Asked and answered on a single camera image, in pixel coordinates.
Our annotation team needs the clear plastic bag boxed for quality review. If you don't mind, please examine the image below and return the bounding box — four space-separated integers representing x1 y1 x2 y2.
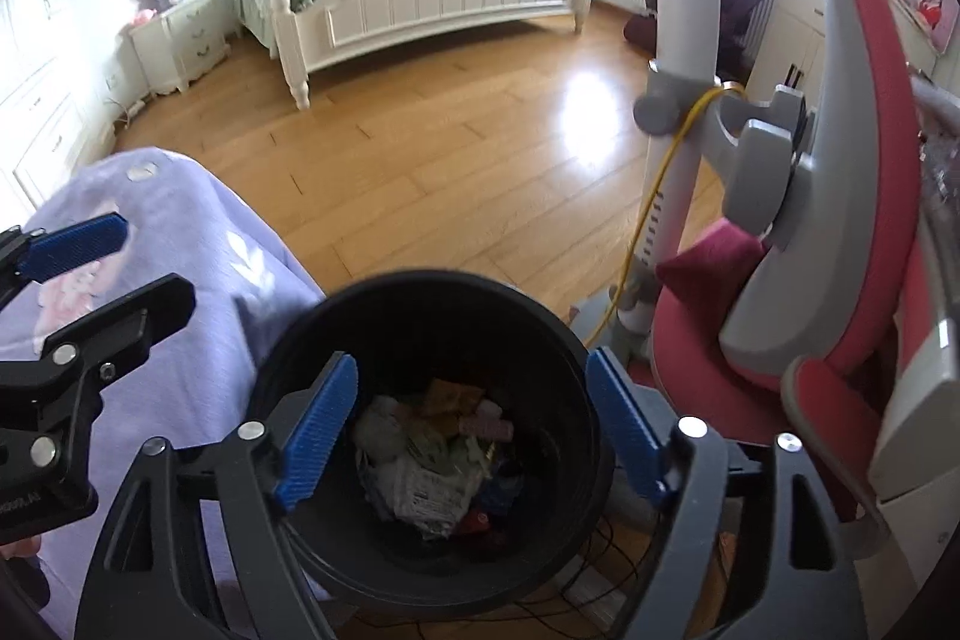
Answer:
919 115 960 214

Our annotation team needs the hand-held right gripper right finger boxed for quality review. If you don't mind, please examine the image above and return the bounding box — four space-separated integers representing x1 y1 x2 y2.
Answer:
585 347 867 640

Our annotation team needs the cream nightstand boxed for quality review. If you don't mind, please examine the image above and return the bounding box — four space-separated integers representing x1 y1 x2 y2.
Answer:
127 0 232 95

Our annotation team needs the pink roll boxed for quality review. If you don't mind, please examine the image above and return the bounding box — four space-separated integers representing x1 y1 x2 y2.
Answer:
459 401 515 442

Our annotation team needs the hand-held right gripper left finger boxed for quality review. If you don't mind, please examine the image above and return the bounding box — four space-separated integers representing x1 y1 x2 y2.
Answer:
75 353 359 640

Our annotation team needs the white wardrobe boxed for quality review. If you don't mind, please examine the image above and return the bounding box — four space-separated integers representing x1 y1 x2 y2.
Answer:
0 0 117 214

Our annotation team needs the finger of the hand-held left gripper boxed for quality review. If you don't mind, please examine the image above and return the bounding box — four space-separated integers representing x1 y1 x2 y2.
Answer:
37 274 197 380
0 214 128 311

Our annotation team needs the purple printed tablecloth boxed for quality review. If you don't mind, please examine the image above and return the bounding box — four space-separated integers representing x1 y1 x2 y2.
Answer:
0 147 327 640

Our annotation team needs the white fluffy ball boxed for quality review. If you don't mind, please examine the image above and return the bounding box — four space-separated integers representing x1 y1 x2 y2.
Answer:
352 394 410 461

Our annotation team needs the grey power strip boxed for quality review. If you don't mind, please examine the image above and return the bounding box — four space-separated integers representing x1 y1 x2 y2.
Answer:
562 580 631 618

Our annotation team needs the cream dresser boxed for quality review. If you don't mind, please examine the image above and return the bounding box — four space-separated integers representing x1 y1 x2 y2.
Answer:
750 0 833 101

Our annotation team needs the pink ergonomic chair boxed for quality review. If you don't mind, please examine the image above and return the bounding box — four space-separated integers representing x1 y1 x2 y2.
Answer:
649 0 938 543

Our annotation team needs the yellow cable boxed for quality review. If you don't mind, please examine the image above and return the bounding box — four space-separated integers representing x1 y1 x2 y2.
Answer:
585 83 751 348

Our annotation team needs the dark red cushion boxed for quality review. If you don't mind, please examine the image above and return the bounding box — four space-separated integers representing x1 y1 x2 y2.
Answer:
656 218 766 322

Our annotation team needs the black trash bin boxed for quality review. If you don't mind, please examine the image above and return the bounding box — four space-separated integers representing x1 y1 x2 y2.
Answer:
247 271 622 615

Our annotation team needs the printed picture board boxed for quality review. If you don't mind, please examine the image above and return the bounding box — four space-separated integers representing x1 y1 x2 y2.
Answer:
889 0 953 56

